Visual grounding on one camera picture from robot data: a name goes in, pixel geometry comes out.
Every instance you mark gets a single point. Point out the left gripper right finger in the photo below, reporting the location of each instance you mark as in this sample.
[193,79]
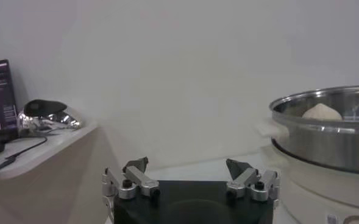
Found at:
[243,179]

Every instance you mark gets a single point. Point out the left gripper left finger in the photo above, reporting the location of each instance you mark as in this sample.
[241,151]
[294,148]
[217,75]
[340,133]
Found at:
[139,179]

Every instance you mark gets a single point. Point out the white steamed baozi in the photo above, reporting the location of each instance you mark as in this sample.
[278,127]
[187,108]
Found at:
[322,112]

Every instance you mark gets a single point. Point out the steel perforated steamer basket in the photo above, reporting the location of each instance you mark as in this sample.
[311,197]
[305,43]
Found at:
[319,146]

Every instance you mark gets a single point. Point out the white side desk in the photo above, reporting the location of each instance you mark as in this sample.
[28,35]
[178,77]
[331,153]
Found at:
[63,170]

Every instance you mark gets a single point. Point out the white electric cooker base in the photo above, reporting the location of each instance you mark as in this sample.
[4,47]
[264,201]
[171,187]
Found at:
[319,198]

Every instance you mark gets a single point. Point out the chrome and black device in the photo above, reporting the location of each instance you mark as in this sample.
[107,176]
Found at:
[43,108]

